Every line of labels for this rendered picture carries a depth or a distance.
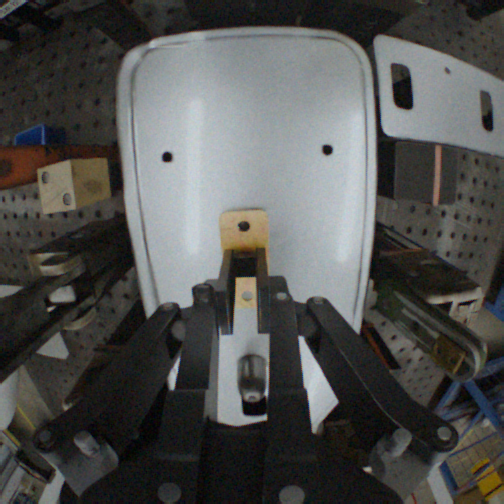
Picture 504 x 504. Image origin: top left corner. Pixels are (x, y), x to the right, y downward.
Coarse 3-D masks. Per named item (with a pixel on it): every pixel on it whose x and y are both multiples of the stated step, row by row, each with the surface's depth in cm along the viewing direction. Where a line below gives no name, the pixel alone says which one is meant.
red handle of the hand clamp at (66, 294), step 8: (64, 288) 16; (72, 288) 17; (8, 296) 14; (48, 296) 16; (56, 296) 16; (64, 296) 16; (72, 296) 17; (48, 304) 16; (56, 304) 16; (72, 304) 17
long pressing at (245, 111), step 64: (128, 64) 16; (192, 64) 17; (256, 64) 17; (320, 64) 17; (128, 128) 18; (192, 128) 19; (256, 128) 19; (320, 128) 19; (128, 192) 20; (192, 192) 21; (256, 192) 21; (320, 192) 21; (192, 256) 23; (320, 256) 23; (256, 320) 25; (320, 384) 28
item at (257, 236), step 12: (228, 216) 20; (240, 216) 20; (252, 216) 20; (264, 216) 20; (228, 228) 20; (252, 228) 20; (264, 228) 20; (228, 240) 20; (240, 240) 20; (252, 240) 20; (264, 240) 20; (240, 252) 21; (252, 252) 21; (240, 264) 20; (252, 264) 20; (240, 276) 21; (252, 276) 20; (240, 288) 22; (252, 288) 22; (240, 300) 22; (252, 300) 22
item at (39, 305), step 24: (24, 288) 13; (48, 288) 14; (0, 312) 10; (24, 312) 13; (48, 312) 16; (72, 312) 16; (0, 336) 10; (24, 336) 12; (48, 336) 14; (0, 360) 10; (24, 360) 11; (0, 384) 9
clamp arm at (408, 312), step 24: (384, 288) 24; (408, 288) 23; (384, 312) 24; (408, 312) 21; (432, 312) 18; (408, 336) 21; (432, 336) 18; (456, 336) 15; (432, 360) 17; (456, 360) 14; (480, 360) 13
